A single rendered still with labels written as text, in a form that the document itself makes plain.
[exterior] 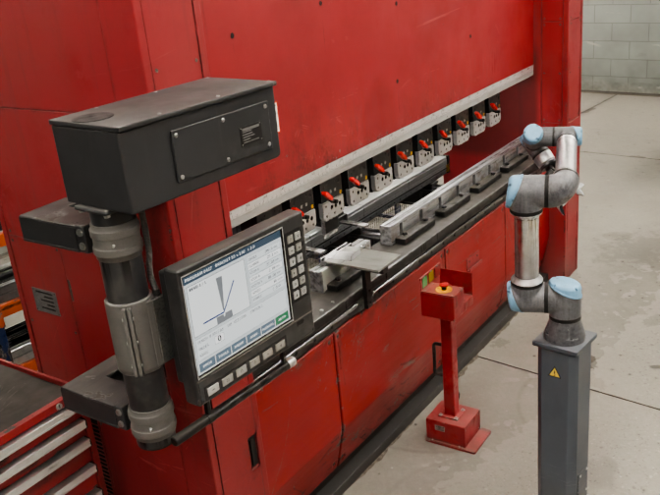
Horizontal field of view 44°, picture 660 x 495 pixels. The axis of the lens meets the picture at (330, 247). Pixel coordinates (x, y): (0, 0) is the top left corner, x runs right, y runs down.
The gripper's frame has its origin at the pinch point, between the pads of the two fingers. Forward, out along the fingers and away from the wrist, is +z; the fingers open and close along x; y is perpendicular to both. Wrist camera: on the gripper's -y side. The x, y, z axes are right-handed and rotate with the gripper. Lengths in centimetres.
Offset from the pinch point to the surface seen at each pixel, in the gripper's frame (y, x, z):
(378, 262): -63, 43, -22
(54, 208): -188, -50, -37
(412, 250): -28, 71, -30
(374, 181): -40, 49, -59
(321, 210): -77, 37, -49
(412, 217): -12, 81, -49
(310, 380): -106, 61, 7
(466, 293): -18, 68, -1
